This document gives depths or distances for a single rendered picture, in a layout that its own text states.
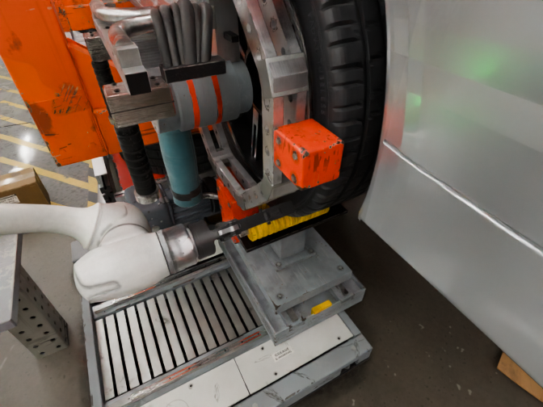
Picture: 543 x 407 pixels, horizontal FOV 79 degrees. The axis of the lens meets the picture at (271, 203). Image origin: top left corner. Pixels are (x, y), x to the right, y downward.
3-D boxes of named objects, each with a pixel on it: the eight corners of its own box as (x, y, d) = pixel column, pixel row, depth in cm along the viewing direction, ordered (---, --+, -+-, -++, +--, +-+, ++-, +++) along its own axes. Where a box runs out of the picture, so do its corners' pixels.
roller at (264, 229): (336, 213, 96) (338, 198, 92) (244, 249, 85) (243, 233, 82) (325, 202, 100) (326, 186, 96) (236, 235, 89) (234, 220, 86)
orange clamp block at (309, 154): (309, 153, 59) (339, 178, 53) (271, 164, 56) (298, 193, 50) (313, 116, 54) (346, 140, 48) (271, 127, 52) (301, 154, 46)
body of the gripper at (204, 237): (195, 259, 70) (235, 244, 73) (200, 261, 62) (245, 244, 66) (183, 226, 70) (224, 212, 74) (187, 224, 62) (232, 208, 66)
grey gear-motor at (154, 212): (248, 241, 142) (244, 175, 119) (150, 279, 127) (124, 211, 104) (232, 216, 154) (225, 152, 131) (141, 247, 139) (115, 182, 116)
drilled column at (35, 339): (69, 346, 115) (6, 272, 87) (36, 359, 111) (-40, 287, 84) (68, 323, 122) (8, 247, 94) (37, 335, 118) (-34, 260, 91)
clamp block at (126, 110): (177, 116, 51) (170, 82, 48) (116, 129, 48) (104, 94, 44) (169, 104, 54) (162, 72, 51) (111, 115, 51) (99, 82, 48)
